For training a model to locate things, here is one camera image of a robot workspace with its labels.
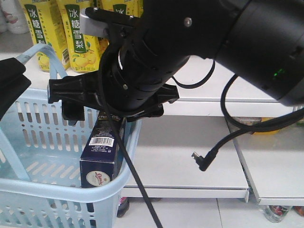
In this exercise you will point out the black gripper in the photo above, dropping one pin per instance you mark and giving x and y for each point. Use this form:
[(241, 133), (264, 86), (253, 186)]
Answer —
[(78, 92)]

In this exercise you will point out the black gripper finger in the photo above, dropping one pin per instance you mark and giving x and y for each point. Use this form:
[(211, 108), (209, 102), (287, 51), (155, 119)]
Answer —
[(11, 73), (11, 91)]

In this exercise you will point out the light blue plastic basket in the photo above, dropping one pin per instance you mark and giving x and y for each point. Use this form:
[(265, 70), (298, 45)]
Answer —
[(40, 179)]

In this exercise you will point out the dark blue cookie box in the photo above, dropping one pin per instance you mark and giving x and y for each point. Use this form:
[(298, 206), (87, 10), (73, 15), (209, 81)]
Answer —
[(101, 158)]

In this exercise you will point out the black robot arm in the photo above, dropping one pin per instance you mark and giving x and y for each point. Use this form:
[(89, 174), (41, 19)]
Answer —
[(261, 41)]

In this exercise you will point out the yellow pear drink bottle middle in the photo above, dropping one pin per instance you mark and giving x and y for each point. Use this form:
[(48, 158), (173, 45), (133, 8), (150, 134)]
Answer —
[(84, 50)]

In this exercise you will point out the yellow pear drink bottle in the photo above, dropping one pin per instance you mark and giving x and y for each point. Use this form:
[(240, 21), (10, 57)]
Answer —
[(84, 50), (46, 26)]

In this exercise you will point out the yellow pear drink bottle left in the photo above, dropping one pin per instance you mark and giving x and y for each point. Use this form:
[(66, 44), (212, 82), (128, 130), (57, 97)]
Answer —
[(46, 26)]

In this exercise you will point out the white lower store shelf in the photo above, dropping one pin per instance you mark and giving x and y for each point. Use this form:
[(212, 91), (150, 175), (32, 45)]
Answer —
[(163, 159)]

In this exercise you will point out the white store shelf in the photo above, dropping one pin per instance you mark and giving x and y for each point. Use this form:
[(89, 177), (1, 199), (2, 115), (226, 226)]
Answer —
[(243, 99), (163, 159)]

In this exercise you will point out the white upper store shelf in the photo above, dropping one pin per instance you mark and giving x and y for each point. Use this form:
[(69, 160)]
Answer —
[(243, 99)]

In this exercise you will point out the yellow labelled snack jar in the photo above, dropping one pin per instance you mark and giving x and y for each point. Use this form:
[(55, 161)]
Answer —
[(268, 125)]

